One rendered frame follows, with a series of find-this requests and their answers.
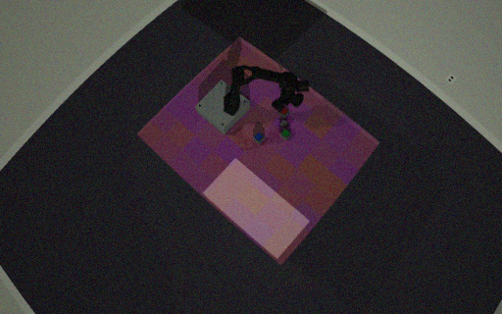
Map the blue button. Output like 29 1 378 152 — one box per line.
253 132 265 144

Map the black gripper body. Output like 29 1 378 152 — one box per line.
272 89 295 112

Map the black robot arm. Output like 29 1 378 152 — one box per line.
224 66 309 116

